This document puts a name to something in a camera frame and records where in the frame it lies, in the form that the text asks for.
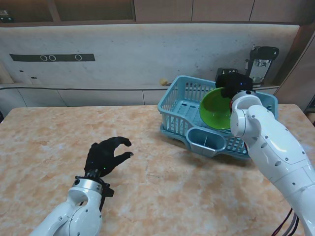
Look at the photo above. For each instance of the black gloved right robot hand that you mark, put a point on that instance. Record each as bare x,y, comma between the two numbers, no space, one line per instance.
236,82

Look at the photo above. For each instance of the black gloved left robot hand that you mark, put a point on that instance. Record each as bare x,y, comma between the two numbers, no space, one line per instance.
102,159

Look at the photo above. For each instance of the green plastic bowl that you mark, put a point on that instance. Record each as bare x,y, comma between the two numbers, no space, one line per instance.
215,110

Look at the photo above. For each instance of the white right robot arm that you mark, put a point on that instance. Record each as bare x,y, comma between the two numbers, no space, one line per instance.
270,147

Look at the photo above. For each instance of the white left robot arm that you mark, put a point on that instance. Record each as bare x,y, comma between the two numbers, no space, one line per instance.
73,211

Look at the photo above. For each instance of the black toaster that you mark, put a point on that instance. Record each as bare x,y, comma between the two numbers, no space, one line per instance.
221,71

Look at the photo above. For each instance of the black coffee machine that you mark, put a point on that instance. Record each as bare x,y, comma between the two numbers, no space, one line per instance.
264,59

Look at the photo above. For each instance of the white counter cabinet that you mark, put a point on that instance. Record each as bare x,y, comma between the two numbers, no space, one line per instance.
98,97

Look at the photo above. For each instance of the light blue plastic dish rack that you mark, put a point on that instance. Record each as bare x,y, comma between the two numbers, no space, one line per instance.
172,108

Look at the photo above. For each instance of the small yellow round object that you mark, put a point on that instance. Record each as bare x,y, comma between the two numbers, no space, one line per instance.
164,81

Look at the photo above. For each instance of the grey-blue cutlery holder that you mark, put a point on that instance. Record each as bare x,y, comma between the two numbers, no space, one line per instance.
197,147

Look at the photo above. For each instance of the black strip with white rings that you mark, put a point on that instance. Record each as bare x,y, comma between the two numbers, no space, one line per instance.
27,57

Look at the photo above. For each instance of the dark item on shelf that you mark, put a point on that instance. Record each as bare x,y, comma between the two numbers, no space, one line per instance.
4,16

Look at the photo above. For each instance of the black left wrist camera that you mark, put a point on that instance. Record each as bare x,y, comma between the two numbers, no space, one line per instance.
108,191

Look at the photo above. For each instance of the wooden wall cabinet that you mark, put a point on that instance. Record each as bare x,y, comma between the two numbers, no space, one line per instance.
162,9

